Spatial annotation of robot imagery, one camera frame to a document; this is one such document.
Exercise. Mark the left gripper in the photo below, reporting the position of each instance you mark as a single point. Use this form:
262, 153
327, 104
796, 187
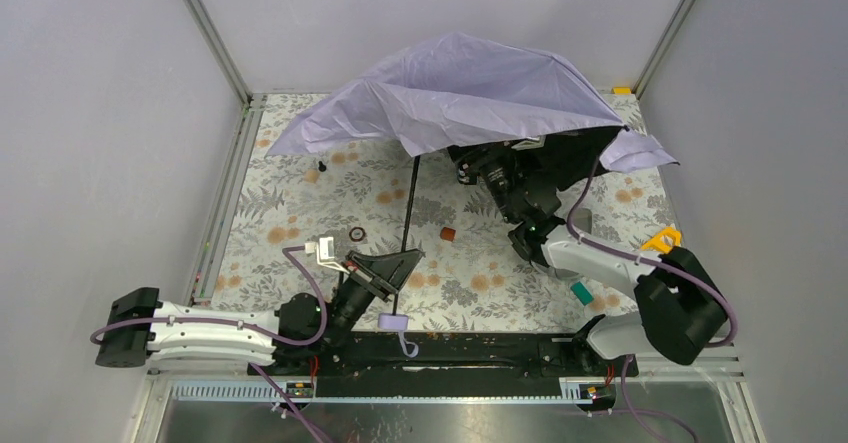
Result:
370, 278

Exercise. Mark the lilac folding umbrella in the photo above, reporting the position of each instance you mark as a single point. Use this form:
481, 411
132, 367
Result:
460, 91

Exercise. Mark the black zippered case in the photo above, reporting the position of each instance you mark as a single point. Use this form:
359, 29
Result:
582, 220

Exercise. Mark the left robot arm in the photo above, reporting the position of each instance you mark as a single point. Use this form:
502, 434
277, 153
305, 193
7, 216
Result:
142, 328

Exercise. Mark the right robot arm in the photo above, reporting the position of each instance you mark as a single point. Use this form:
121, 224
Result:
679, 311

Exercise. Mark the brown poker chip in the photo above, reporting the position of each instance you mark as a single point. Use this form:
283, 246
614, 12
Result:
357, 234

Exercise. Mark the floral table mat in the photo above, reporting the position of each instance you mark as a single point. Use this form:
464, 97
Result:
475, 283

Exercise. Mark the red-brown wooden block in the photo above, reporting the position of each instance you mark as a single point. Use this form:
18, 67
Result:
448, 234

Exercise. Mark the teal block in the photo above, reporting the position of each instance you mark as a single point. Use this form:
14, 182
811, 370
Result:
582, 293

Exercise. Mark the yellow triangular toy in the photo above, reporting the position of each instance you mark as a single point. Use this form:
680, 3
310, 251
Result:
664, 240

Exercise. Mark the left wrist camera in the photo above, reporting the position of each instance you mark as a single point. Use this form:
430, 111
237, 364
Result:
323, 249

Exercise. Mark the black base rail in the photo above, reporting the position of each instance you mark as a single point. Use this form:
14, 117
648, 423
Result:
372, 364

